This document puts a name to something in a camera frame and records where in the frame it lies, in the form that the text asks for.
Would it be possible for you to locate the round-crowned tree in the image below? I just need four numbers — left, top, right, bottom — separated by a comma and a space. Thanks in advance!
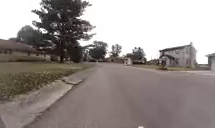
16, 24, 46, 48

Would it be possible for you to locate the grey asphalt road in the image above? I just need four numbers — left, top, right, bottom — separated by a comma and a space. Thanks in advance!
24, 62, 215, 128

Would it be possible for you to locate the dark vehicle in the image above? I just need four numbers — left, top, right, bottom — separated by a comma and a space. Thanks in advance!
132, 59, 145, 65

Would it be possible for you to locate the low brown-roofed house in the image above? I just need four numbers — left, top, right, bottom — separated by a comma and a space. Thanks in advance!
0, 38, 53, 63

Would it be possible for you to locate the pale concrete driveway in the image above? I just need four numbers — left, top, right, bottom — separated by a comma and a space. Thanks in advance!
168, 69, 215, 80

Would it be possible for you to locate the grey two-storey house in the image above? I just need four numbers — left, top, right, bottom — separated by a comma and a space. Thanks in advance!
158, 41, 198, 69

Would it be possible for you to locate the low brick house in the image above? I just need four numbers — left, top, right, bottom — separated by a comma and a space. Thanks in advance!
205, 51, 215, 72

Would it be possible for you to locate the grass lawn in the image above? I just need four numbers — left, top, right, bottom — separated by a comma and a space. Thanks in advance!
0, 61, 93, 103

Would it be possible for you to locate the small slim tree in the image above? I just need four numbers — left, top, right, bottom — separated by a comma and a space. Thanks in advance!
109, 43, 123, 58

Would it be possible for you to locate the concrete kerb strip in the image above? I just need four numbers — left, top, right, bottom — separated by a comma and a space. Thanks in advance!
0, 68, 93, 128

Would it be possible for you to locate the broad low tree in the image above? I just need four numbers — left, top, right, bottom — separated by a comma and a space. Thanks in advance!
126, 46, 148, 64

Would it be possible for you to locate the low house with white garage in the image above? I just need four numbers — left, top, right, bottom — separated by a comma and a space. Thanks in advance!
108, 56, 133, 66

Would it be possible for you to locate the tall dark tree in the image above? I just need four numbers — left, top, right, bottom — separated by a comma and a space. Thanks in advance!
31, 0, 96, 64

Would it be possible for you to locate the round dark tree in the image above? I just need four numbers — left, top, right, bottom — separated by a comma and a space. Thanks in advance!
88, 40, 109, 62

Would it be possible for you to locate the grass verge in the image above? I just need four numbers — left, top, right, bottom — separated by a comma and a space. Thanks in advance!
128, 63, 199, 72

